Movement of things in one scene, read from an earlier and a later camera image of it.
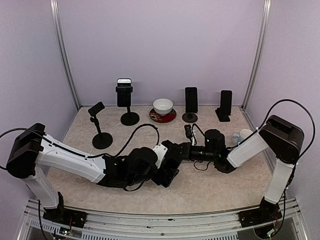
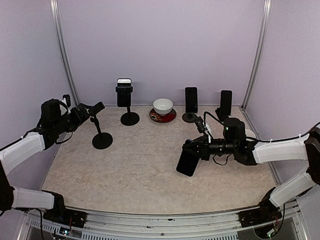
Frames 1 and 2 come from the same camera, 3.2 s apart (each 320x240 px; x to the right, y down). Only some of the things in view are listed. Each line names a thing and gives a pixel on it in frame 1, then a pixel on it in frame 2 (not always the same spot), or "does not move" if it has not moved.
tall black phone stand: (102, 140) does not move
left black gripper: (160, 180) -> (80, 119)
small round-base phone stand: (189, 117) does not move
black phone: (191, 100) does not move
